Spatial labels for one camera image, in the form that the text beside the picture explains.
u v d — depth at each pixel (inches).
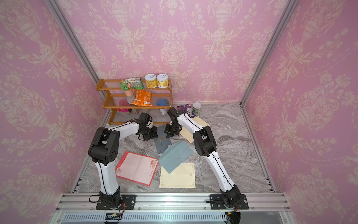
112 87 40.6
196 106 44.1
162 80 34.4
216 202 28.7
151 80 34.4
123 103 40.7
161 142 38.2
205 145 25.9
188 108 44.5
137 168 34.3
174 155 36.2
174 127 35.1
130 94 37.1
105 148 21.1
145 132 33.8
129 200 29.3
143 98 39.3
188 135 39.3
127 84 34.4
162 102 41.9
